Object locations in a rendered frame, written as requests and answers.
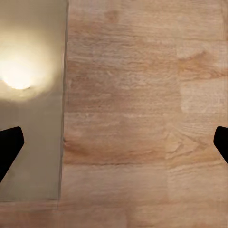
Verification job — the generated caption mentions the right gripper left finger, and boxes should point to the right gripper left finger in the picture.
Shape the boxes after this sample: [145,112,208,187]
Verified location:
[0,126,24,183]

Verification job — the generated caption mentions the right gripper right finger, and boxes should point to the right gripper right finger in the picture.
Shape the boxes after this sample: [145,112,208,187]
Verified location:
[213,126,228,163]

